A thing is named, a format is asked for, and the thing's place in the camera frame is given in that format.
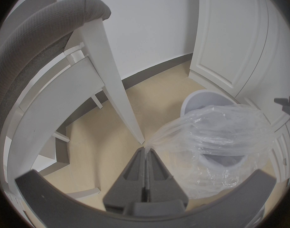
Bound white wardrobe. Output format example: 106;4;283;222
189;0;290;187

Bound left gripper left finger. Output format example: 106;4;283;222
103;147;147;209

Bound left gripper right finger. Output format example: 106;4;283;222
146;149;189;208

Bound grey padded white chair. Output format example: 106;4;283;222
0;0;145;200

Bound white trash bin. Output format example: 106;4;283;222
181;89;248;173

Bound clear plastic bag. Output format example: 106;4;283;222
145;105;277;199

